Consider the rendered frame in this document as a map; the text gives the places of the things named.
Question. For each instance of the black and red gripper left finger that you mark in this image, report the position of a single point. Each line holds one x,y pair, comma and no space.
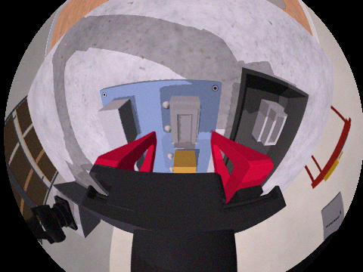
125,157

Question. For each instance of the yellow rectangular block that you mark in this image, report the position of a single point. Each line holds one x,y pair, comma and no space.
184,161

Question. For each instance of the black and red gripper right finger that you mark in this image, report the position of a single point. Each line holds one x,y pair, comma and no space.
250,166

